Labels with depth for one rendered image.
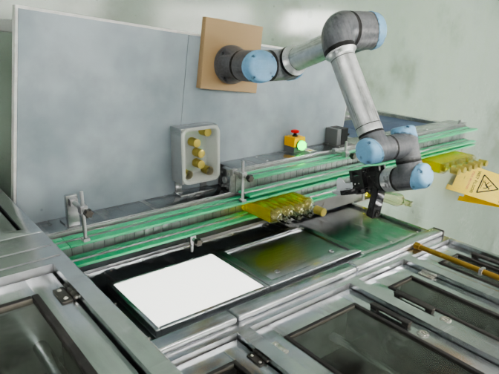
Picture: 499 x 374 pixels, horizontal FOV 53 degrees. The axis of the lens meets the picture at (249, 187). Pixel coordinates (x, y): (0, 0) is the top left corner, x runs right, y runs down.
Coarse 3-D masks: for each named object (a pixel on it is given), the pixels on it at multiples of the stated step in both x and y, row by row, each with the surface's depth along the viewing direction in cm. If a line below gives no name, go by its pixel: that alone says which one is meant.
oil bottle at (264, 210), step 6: (246, 204) 208; (252, 204) 204; (258, 204) 202; (264, 204) 202; (270, 204) 202; (246, 210) 208; (252, 210) 205; (258, 210) 202; (264, 210) 199; (270, 210) 196; (276, 210) 196; (282, 210) 198; (258, 216) 202; (264, 216) 199; (270, 216) 196; (276, 216) 195; (270, 222) 197; (276, 222) 196
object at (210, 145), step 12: (192, 132) 199; (216, 132) 199; (204, 144) 204; (216, 144) 200; (192, 156) 202; (204, 156) 206; (216, 156) 202; (192, 168) 204; (216, 168) 204; (192, 180) 198; (204, 180) 200
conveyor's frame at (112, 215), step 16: (416, 128) 290; (432, 128) 291; (448, 128) 297; (320, 144) 248; (240, 160) 216; (256, 160) 217; (272, 160) 217; (288, 160) 221; (208, 192) 205; (224, 192) 205; (112, 208) 186; (128, 208) 186; (144, 208) 186; (160, 208) 187; (176, 208) 191; (48, 224) 170; (80, 224) 170; (96, 224) 172; (112, 224) 176
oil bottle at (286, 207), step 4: (264, 200) 207; (268, 200) 206; (272, 200) 206; (276, 200) 206; (280, 200) 206; (276, 204) 202; (280, 204) 202; (284, 204) 202; (288, 204) 202; (284, 208) 199; (288, 208) 199; (292, 208) 200; (284, 212) 199; (288, 212) 199; (288, 216) 199
